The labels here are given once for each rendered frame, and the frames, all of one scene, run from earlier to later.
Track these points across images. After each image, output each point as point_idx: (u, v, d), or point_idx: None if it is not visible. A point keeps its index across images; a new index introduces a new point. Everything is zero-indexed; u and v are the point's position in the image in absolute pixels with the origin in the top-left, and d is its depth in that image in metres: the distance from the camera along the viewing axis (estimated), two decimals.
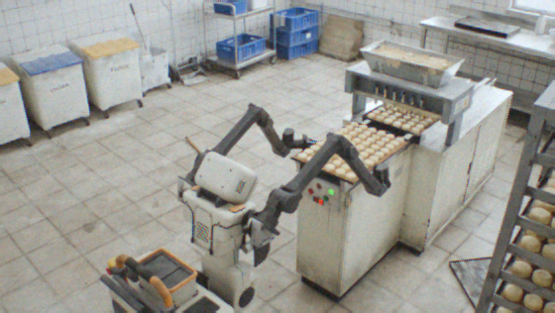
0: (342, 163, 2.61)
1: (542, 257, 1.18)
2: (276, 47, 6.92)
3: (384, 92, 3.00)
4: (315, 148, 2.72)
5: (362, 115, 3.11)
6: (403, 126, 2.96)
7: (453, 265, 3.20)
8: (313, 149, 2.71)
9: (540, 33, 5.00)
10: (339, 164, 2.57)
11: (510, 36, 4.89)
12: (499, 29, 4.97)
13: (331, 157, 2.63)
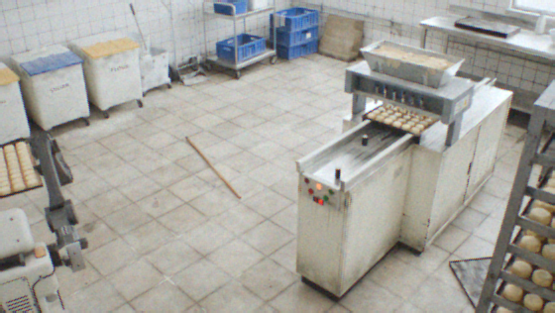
0: None
1: (542, 257, 1.18)
2: (276, 47, 6.92)
3: (384, 92, 3.00)
4: None
5: (362, 115, 3.11)
6: (403, 126, 2.96)
7: (453, 265, 3.20)
8: None
9: (540, 33, 5.00)
10: (9, 183, 2.23)
11: (510, 36, 4.89)
12: (499, 29, 4.97)
13: None
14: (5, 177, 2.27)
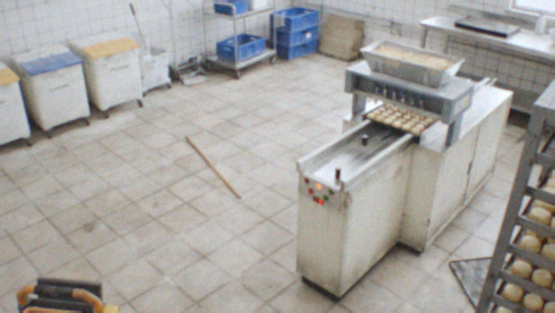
0: None
1: (542, 257, 1.18)
2: (276, 47, 6.92)
3: (384, 92, 3.00)
4: None
5: (362, 115, 3.11)
6: (403, 126, 2.96)
7: (453, 265, 3.20)
8: None
9: (540, 33, 5.00)
10: None
11: (510, 36, 4.89)
12: (499, 29, 4.97)
13: None
14: None
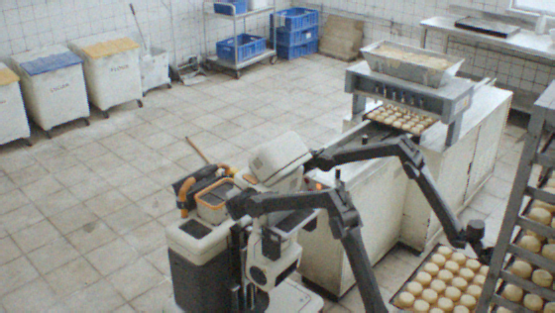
0: (443, 294, 1.65)
1: (542, 257, 1.18)
2: (276, 47, 6.92)
3: (384, 92, 3.00)
4: (472, 264, 1.75)
5: (362, 115, 3.11)
6: (403, 126, 2.96)
7: None
8: (468, 261, 1.76)
9: (540, 33, 5.00)
10: (433, 288, 1.65)
11: (510, 36, 4.89)
12: (499, 29, 4.97)
13: (449, 279, 1.69)
14: (452, 294, 1.62)
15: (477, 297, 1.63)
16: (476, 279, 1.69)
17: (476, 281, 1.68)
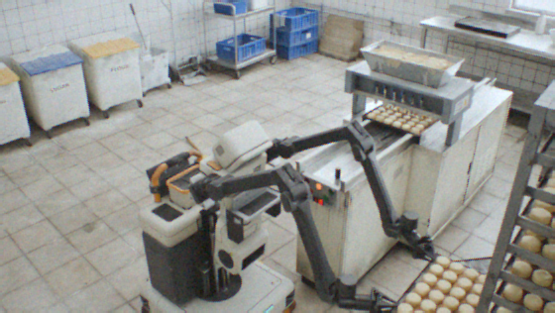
0: (442, 305, 1.67)
1: (542, 257, 1.18)
2: (276, 47, 6.92)
3: (384, 92, 3.00)
4: (470, 273, 1.77)
5: (362, 115, 3.11)
6: (403, 126, 2.96)
7: None
8: (466, 271, 1.78)
9: (540, 33, 5.00)
10: (431, 299, 1.68)
11: (510, 36, 4.89)
12: (499, 29, 4.97)
13: (447, 289, 1.71)
14: (450, 304, 1.64)
15: (475, 306, 1.65)
16: (474, 288, 1.71)
17: (474, 290, 1.70)
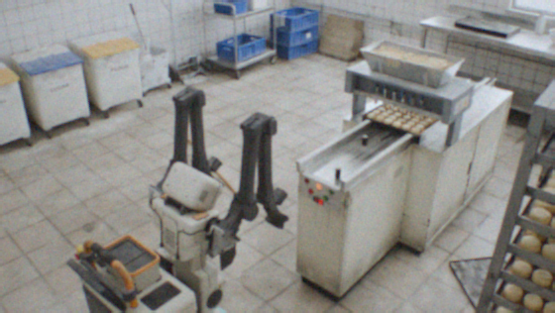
0: None
1: (542, 257, 1.18)
2: (276, 47, 6.92)
3: (384, 92, 3.00)
4: None
5: (362, 115, 3.11)
6: (403, 126, 2.96)
7: (453, 265, 3.20)
8: None
9: (540, 33, 5.00)
10: None
11: (510, 36, 4.89)
12: (499, 29, 4.97)
13: None
14: None
15: None
16: None
17: None
